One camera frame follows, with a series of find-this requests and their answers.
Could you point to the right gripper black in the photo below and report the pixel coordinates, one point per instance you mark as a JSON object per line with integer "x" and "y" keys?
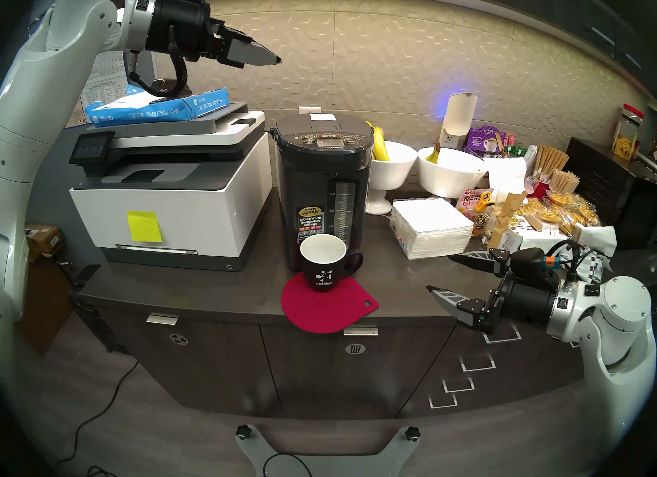
{"x": 528, "y": 304}

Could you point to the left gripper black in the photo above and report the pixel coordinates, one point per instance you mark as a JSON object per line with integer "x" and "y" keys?
{"x": 179, "y": 24}

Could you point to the black electric water dispenser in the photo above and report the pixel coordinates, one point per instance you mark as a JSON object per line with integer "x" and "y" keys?
{"x": 318, "y": 183}

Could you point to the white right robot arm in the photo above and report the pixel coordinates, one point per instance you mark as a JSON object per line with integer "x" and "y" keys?
{"x": 621, "y": 306}

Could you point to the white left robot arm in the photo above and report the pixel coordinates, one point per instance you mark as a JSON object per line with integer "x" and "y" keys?
{"x": 66, "y": 29}

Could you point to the black packet with round logo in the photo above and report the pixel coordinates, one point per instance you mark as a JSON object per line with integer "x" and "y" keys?
{"x": 479, "y": 225}

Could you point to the white napkin stack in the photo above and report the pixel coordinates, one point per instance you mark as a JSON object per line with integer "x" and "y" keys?
{"x": 431, "y": 224}

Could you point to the brown paper bag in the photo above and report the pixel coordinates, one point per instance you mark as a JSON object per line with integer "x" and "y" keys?
{"x": 505, "y": 214}

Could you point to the pink snack packet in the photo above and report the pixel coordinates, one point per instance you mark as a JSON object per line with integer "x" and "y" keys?
{"x": 468, "y": 201}

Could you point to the yellow plastic clip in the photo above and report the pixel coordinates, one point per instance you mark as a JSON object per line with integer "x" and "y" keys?
{"x": 485, "y": 201}

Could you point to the black stapler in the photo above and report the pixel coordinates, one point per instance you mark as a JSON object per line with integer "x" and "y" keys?
{"x": 164, "y": 85}

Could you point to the large white bowl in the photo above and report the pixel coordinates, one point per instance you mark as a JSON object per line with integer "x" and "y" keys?
{"x": 451, "y": 178}

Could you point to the yellow cookie packet pile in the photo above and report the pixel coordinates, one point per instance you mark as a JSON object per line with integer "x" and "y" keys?
{"x": 559, "y": 211}

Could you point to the blue printer paper ream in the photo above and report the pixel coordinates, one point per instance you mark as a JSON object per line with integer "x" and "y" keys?
{"x": 154, "y": 114}

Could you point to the white checkered cloth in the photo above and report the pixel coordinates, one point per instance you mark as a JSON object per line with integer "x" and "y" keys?
{"x": 598, "y": 240}

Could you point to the banana with brown stem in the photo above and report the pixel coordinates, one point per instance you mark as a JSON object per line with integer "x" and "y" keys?
{"x": 433, "y": 157}

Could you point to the short wooden stir stick bundle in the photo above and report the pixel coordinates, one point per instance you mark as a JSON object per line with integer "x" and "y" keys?
{"x": 563, "y": 181}

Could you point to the green tea packet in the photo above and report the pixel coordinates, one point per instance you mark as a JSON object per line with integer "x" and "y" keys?
{"x": 516, "y": 151}

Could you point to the tall wooden stir stick bundle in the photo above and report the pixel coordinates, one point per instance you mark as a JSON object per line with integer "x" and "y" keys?
{"x": 549, "y": 163}

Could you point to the red silicone mat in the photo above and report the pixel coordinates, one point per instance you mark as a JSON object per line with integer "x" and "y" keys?
{"x": 328, "y": 312}

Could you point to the black mug with white logo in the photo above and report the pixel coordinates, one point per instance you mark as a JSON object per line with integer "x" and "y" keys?
{"x": 321, "y": 276}

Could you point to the dark wooden side cabinet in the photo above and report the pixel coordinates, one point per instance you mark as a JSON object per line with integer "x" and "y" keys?
{"x": 595, "y": 183}

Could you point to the yellow banana bunch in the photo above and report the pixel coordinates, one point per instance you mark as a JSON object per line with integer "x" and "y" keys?
{"x": 380, "y": 145}

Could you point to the white and grey printer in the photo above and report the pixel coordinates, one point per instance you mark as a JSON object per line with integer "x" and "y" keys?
{"x": 205, "y": 209}

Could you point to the yellow sticky note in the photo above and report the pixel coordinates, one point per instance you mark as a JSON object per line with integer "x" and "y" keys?
{"x": 143, "y": 226}

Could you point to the clear jar with red lid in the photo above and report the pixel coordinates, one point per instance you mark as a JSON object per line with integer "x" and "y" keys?
{"x": 627, "y": 137}

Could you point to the dark brown counter cabinet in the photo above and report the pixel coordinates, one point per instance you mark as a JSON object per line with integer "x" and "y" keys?
{"x": 215, "y": 363}

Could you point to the small labelled cardboard box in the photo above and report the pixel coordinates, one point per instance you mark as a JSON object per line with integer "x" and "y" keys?
{"x": 46, "y": 240}

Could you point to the black floor stand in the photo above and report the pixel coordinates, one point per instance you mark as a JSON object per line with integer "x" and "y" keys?
{"x": 82, "y": 288}

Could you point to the large cardboard box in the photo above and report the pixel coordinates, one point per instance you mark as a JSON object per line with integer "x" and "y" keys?
{"x": 46, "y": 301}

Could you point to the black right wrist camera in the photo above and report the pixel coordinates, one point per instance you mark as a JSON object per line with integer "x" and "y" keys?
{"x": 528, "y": 265}

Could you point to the white pedestal bowl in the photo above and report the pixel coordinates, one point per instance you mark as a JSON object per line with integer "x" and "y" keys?
{"x": 392, "y": 170}

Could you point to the printed wall poster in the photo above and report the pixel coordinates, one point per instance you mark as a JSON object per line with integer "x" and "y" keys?
{"x": 105, "y": 81}

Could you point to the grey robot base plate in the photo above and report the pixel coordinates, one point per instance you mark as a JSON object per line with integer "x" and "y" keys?
{"x": 333, "y": 466}

